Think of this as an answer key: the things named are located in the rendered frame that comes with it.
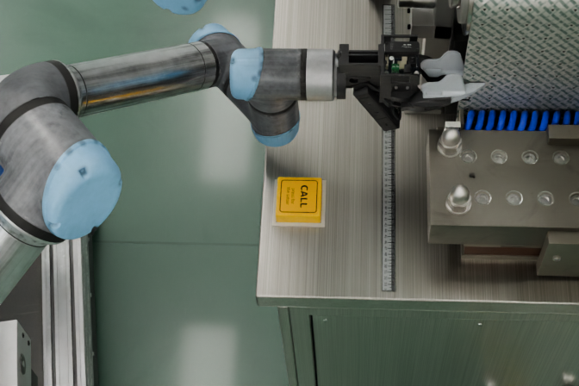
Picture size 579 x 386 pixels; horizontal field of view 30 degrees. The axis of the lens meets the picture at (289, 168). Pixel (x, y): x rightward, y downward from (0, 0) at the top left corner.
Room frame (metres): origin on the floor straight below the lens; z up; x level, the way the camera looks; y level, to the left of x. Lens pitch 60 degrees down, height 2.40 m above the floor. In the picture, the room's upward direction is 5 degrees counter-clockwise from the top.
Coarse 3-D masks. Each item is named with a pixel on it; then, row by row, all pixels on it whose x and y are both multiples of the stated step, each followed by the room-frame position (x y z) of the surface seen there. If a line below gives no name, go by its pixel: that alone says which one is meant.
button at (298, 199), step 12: (288, 180) 0.83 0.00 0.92; (300, 180) 0.83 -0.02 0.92; (312, 180) 0.83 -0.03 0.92; (288, 192) 0.81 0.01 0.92; (300, 192) 0.81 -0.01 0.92; (312, 192) 0.81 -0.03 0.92; (276, 204) 0.79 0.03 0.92; (288, 204) 0.79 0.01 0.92; (300, 204) 0.79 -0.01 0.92; (312, 204) 0.79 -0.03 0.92; (276, 216) 0.77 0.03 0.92; (288, 216) 0.77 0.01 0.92; (300, 216) 0.77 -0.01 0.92; (312, 216) 0.77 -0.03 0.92
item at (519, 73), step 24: (480, 48) 0.87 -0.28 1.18; (504, 48) 0.86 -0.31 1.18; (528, 48) 0.86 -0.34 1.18; (552, 48) 0.85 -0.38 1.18; (576, 48) 0.85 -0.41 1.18; (480, 72) 0.87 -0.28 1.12; (504, 72) 0.86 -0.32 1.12; (528, 72) 0.86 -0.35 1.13; (552, 72) 0.85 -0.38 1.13; (576, 72) 0.85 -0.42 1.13; (480, 96) 0.86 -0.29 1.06; (504, 96) 0.86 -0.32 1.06; (528, 96) 0.86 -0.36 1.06; (552, 96) 0.85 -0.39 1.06; (576, 96) 0.85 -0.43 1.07
